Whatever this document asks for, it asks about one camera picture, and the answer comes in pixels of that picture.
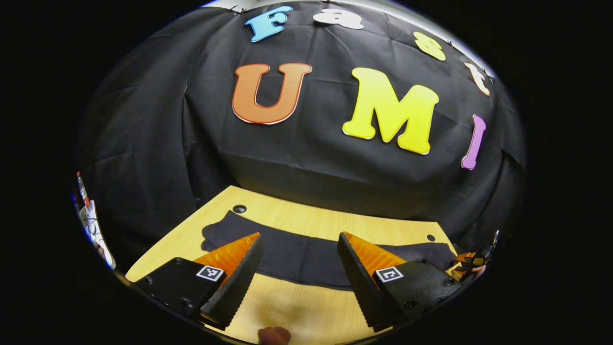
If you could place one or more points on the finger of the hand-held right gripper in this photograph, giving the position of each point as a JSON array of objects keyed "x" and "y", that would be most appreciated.
[{"x": 464, "y": 258}]

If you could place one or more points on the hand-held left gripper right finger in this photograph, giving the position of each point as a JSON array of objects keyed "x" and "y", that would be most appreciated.
[{"x": 359, "y": 282}]

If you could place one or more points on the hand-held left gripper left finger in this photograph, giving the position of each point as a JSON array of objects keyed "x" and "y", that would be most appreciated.
[{"x": 239, "y": 282}]

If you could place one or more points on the dark grey jeans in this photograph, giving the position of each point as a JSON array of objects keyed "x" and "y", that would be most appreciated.
[{"x": 301, "y": 256}]

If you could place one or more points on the black backdrop cloth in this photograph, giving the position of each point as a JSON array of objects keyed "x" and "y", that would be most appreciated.
[{"x": 306, "y": 163}]

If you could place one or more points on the white printed poster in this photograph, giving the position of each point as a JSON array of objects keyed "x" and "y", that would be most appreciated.
[{"x": 98, "y": 237}]

